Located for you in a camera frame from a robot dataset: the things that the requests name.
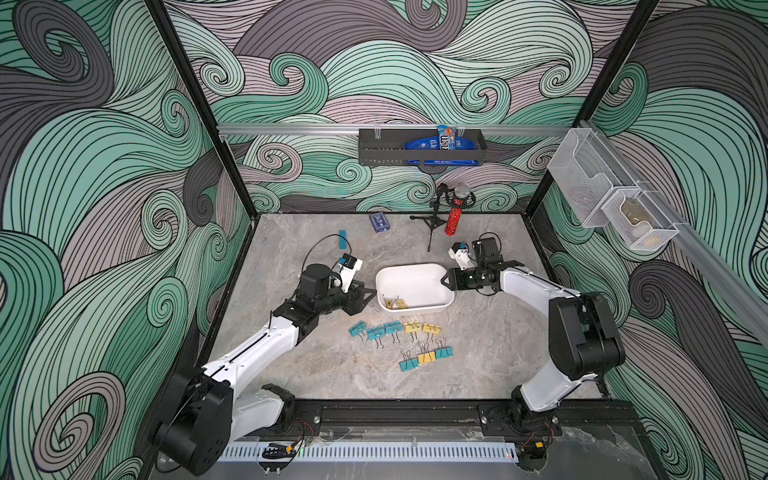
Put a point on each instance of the red glitter microphone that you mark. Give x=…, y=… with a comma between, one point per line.
x=458, y=198

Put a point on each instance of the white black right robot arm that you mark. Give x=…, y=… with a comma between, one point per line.
x=583, y=338

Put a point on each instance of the aluminium wall rail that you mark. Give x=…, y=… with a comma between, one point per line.
x=340, y=129
x=738, y=296

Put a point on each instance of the white plastic storage box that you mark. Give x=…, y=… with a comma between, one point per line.
x=418, y=284

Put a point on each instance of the black left corner post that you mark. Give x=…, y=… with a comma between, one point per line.
x=173, y=44

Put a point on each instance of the black wall shelf basket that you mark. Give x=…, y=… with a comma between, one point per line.
x=387, y=149

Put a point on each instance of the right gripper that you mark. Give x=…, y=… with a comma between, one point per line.
x=466, y=279

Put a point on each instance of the black corner frame post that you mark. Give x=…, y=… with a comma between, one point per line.
x=615, y=60

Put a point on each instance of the blue card box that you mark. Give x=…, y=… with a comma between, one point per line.
x=379, y=222

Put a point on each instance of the small clear wall bin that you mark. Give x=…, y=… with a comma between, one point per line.
x=642, y=225

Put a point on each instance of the blue package in shelf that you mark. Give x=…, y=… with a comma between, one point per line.
x=434, y=143

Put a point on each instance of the clear plastic wall bin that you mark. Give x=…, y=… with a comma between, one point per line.
x=587, y=171

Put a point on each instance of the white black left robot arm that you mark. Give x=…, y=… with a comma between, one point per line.
x=204, y=408

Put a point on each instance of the black microphone tripod stand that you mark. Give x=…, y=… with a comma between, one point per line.
x=433, y=221

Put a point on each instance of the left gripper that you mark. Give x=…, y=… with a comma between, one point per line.
x=353, y=304

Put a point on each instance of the teal binder clip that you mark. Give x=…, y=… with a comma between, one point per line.
x=409, y=362
x=376, y=335
x=359, y=330
x=393, y=329
x=443, y=350

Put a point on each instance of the right aluminium wall rail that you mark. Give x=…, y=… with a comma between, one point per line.
x=738, y=296

